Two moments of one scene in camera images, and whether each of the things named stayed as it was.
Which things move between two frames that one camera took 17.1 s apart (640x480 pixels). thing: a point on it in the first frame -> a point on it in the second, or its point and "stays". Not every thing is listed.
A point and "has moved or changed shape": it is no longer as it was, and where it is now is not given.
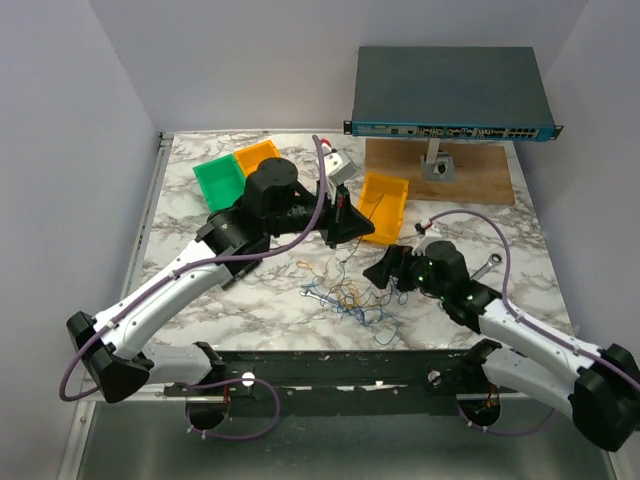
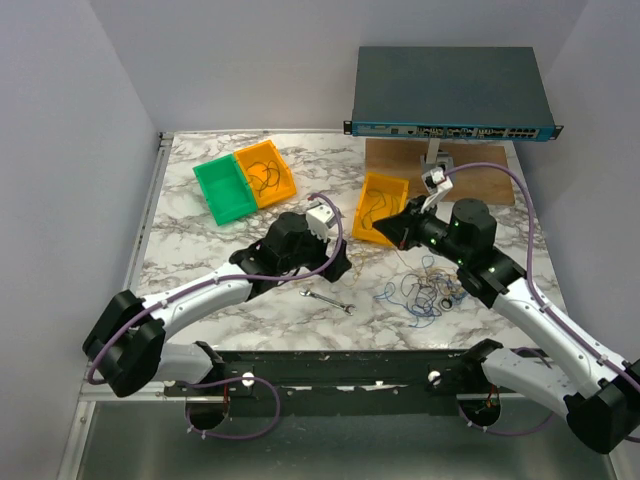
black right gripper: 394,257 -> 401,228
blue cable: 363,316 -> 426,289
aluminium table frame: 325,375 stays
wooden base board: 483,169 stays
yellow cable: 346,294 has moved or changed shape
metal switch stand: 437,166 stays
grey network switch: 451,92 stays
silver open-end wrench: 309,294 stays
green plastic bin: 222,181 stays
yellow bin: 381,202 stays
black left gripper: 344,223 -> 334,273
